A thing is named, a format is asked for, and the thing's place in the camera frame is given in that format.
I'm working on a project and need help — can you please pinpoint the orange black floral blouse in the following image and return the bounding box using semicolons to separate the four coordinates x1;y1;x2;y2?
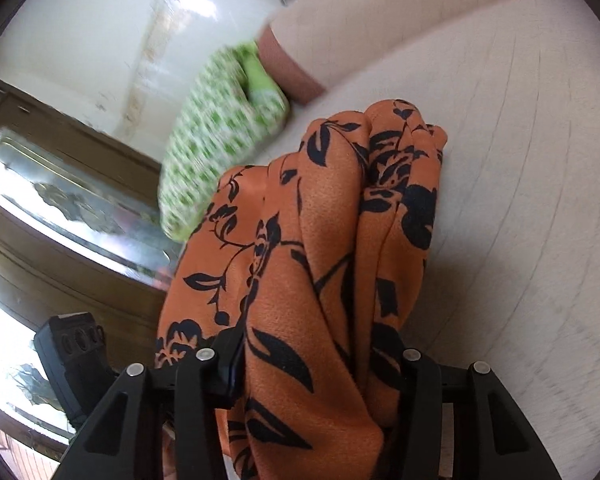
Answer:
155;99;450;480

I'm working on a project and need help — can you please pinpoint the wooden door with patterned glass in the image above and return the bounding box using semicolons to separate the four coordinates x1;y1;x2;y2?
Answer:
0;72;181;461

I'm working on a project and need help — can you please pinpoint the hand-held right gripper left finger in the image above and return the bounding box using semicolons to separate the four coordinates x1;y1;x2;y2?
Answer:
52;327;246;480

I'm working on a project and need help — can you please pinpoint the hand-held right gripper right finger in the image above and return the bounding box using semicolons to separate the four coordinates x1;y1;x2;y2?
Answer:
394;347;563;480

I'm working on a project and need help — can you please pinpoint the pink quilted sofa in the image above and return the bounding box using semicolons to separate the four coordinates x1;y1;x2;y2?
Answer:
252;0;600;480

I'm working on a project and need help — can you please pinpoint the green patterned pillow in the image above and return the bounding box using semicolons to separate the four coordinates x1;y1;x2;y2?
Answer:
159;40;291;241

